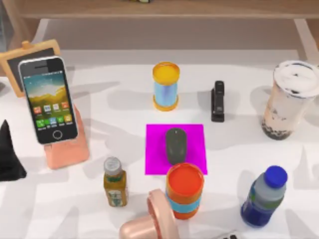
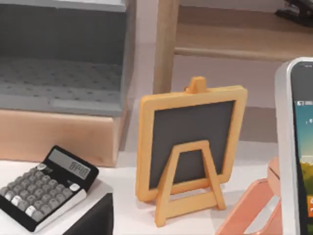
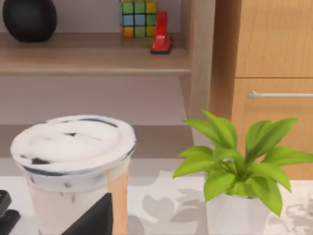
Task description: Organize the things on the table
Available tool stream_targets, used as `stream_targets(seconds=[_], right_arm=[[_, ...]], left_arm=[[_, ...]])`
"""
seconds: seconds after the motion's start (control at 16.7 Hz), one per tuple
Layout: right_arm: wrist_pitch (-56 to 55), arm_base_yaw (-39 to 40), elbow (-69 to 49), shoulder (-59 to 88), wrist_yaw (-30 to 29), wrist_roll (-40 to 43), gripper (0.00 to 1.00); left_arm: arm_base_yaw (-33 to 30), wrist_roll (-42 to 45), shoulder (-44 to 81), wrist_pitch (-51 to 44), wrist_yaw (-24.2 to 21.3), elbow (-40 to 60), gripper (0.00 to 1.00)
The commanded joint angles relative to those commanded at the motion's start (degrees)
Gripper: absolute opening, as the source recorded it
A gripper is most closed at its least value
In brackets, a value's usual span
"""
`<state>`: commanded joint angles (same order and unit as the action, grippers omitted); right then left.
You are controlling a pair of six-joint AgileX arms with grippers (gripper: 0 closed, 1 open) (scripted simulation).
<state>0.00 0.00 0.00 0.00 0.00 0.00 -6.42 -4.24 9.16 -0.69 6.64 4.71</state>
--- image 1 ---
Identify magenta square mat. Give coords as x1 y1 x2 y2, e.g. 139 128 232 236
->
145 123 208 175

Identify dark grey computer mouse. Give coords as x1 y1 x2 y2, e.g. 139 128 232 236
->
165 127 188 165

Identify yellow and blue can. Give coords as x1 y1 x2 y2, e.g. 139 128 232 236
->
152 61 180 112

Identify black stapler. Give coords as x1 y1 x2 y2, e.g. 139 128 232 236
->
211 80 226 122

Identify orange and blue can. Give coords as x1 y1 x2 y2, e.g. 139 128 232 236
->
165 163 205 220

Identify yellow tea bottle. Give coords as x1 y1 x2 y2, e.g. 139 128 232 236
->
103 156 129 208

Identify salmon phone stand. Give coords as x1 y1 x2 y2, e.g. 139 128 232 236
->
43 104 90 170

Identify rose gold headphones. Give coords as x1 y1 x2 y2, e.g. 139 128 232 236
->
119 189 179 239

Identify wooden shelf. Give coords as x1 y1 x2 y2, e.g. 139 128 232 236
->
0 0 319 62

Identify white smartphone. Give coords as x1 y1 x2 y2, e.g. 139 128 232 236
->
17 56 79 145

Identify bubble tea cup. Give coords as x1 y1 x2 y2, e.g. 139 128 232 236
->
261 60 319 140

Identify blue capped bottle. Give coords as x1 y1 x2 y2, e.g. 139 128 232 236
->
240 165 288 229

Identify black and white object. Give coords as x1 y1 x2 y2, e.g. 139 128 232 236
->
216 230 240 239

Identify wooden framed blackboard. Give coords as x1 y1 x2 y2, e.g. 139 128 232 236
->
0 39 61 98

